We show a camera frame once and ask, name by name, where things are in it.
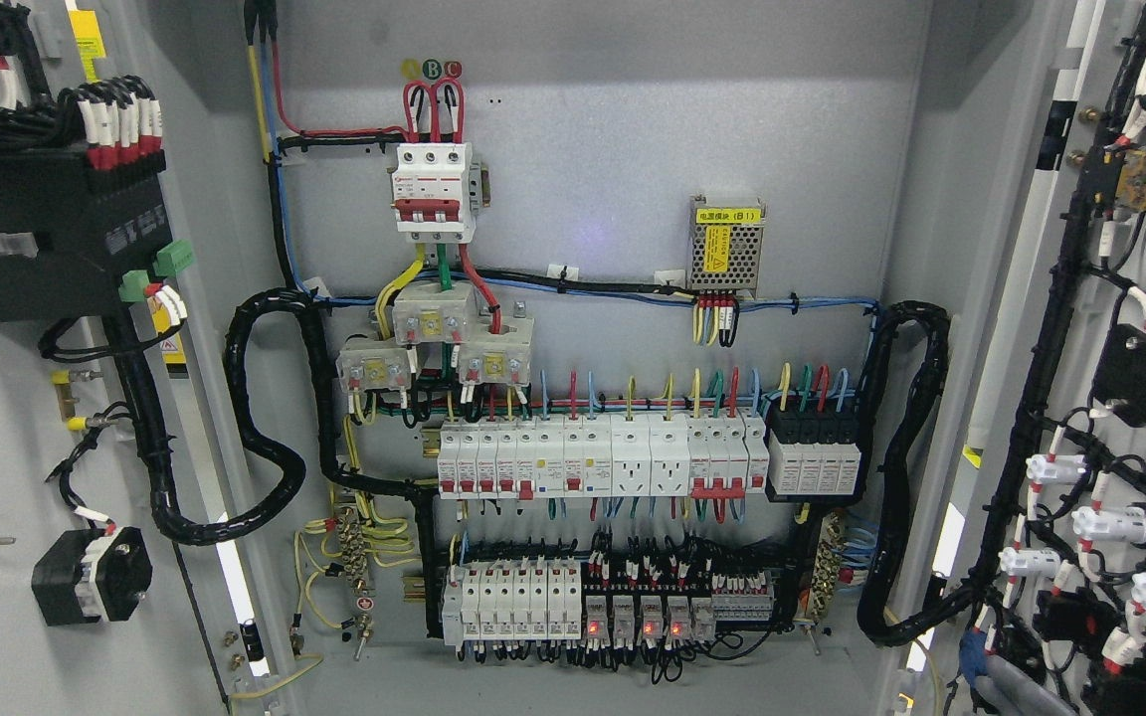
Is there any metal mesh power supply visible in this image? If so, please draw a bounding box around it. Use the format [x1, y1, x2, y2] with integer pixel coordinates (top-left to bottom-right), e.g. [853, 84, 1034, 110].
[686, 192, 767, 297]

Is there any white circuit breaker row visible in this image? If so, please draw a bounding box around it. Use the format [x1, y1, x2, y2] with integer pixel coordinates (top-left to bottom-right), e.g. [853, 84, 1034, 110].
[437, 414, 769, 499]

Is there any grey cabinet door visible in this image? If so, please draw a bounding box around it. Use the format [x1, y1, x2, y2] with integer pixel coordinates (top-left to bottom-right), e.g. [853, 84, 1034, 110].
[0, 1, 281, 715]
[920, 1, 1146, 715]

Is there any black corrugated cable conduit right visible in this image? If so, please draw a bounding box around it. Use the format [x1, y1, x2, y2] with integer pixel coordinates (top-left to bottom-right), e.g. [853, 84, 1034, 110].
[855, 301, 953, 646]

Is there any black surge protector block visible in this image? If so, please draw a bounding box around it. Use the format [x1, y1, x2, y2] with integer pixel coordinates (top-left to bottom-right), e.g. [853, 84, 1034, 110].
[767, 406, 862, 506]

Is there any red white main breaker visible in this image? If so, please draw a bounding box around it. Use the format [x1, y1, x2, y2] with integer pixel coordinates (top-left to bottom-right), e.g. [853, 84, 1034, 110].
[391, 142, 478, 245]

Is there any black corrugated cable conduit left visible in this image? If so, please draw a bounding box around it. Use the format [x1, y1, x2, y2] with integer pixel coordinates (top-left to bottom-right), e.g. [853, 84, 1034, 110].
[129, 288, 440, 545]

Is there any black corrugated cable conduit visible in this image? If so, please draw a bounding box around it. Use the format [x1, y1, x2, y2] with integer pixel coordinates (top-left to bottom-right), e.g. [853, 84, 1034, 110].
[129, 288, 440, 545]
[855, 301, 953, 646]

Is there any yellow terminal post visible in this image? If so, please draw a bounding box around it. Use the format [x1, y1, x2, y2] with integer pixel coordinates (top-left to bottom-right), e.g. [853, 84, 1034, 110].
[50, 370, 129, 434]

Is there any brass ground terminal bar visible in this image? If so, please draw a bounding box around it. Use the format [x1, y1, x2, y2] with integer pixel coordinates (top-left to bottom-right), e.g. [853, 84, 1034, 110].
[333, 506, 374, 615]

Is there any black relay terminal row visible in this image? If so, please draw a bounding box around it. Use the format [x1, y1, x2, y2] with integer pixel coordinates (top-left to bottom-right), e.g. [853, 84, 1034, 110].
[560, 532, 802, 680]

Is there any grey current transformer block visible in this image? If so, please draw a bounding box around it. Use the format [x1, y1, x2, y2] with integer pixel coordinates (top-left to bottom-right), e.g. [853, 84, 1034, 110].
[336, 336, 417, 393]
[392, 280, 480, 346]
[458, 317, 535, 387]

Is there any black digital power meter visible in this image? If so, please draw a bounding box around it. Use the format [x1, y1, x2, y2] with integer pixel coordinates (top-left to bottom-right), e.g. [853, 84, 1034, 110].
[0, 145, 194, 322]

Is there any black white rotary switch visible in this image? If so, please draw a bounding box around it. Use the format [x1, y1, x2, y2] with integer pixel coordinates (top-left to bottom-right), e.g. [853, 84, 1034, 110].
[31, 527, 154, 627]

